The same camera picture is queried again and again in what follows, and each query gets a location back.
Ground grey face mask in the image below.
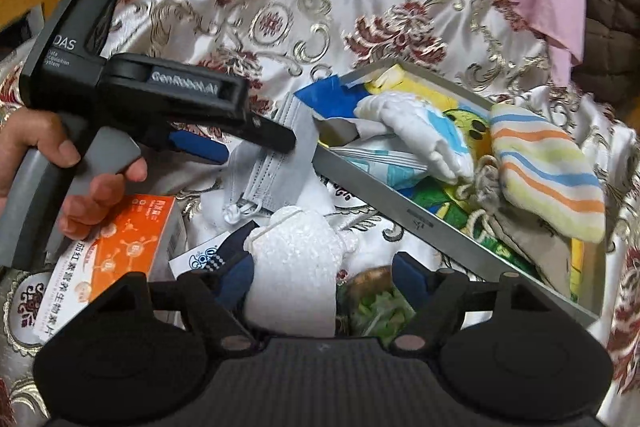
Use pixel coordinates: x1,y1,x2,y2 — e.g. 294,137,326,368
222,93,319,225

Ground white fluffy sock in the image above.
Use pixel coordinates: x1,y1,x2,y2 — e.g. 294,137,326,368
244,206,358,338

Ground packaged face mask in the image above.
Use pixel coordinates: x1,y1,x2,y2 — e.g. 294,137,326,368
330,135,428,190

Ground white and blue sock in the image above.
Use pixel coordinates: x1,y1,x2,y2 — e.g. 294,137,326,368
354,91,474,185

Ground striped pastel sock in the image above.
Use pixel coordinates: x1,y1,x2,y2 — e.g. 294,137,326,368
489,103,605,244

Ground navy dotted sock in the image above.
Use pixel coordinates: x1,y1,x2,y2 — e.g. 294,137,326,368
169,220,258,277

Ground beige drawstring pouch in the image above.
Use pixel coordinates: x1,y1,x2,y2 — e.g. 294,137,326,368
456,155,570,297

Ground person's left hand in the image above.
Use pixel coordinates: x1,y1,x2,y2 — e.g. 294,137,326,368
0,108,150,242

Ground bag of green paper stars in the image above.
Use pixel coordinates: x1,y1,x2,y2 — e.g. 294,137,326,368
335,267,416,346

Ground white orange medicine box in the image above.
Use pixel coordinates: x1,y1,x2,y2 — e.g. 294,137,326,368
34,194,186,343

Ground floral satin bedspread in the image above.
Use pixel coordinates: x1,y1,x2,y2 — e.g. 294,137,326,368
0,0,640,427

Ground grey tray with colourful picture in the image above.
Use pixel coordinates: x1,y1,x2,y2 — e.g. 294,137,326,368
295,59,604,327

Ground brown quilted jacket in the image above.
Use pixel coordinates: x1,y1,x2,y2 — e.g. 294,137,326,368
572,0,639,112

